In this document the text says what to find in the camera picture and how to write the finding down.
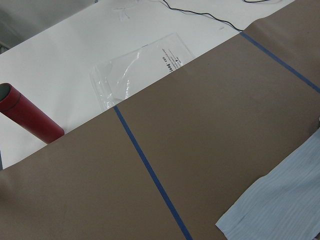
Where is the thin black cable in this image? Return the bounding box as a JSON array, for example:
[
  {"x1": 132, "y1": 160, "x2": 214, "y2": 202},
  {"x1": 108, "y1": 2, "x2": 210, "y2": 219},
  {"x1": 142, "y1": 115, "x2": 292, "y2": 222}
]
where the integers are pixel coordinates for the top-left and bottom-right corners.
[{"x1": 159, "y1": 0, "x2": 244, "y2": 33}]

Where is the red cylindrical bottle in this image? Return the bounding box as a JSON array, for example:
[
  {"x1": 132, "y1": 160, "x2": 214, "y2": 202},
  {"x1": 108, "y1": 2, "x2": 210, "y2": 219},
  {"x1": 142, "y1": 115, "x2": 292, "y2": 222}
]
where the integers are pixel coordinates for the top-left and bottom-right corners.
[{"x1": 0, "y1": 83, "x2": 65, "y2": 144}]

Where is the light blue button-up shirt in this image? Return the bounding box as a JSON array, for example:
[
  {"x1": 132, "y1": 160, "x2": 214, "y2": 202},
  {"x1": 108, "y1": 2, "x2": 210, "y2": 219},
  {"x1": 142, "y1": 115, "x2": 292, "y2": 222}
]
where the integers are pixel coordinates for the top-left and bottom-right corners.
[{"x1": 215, "y1": 130, "x2": 320, "y2": 240}]

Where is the clear plastic bag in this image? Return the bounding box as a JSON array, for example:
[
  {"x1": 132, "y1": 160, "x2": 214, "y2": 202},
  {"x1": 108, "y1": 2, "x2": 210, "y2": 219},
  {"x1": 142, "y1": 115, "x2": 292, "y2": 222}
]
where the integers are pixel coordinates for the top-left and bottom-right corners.
[{"x1": 89, "y1": 33, "x2": 195, "y2": 111}]

